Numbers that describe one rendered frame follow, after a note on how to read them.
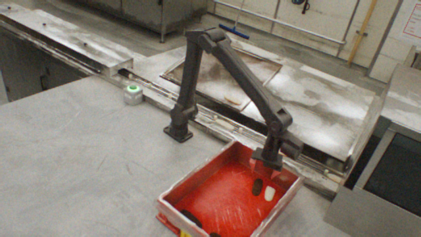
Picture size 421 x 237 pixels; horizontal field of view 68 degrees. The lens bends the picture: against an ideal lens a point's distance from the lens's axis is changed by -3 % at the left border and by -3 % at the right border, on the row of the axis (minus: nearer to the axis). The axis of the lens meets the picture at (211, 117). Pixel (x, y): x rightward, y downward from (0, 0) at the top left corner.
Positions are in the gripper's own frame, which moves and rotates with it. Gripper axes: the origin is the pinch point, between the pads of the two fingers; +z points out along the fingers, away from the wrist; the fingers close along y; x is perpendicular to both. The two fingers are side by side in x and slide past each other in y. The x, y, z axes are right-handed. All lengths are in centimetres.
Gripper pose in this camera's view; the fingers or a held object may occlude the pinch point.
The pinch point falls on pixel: (262, 173)
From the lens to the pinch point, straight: 125.5
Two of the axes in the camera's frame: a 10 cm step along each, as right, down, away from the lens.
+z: -1.6, 8.0, 5.7
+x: 3.0, -5.1, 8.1
